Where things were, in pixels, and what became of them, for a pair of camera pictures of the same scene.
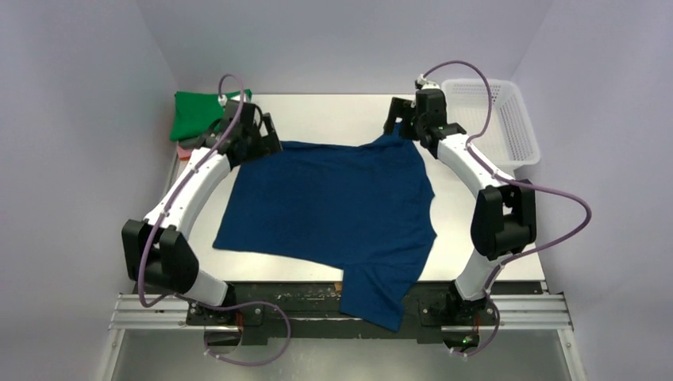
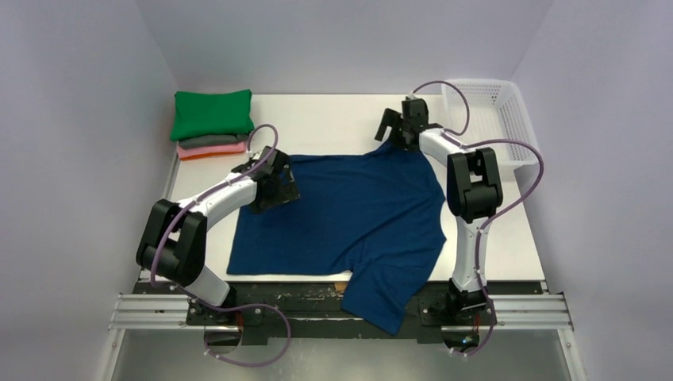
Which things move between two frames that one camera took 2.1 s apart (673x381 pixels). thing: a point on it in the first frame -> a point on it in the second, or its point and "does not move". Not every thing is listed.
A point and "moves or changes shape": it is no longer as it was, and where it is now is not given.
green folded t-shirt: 193,111 does not move
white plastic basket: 509,141 does not move
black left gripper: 266,145 -> 286,193
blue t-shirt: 363,207 moves or changes shape
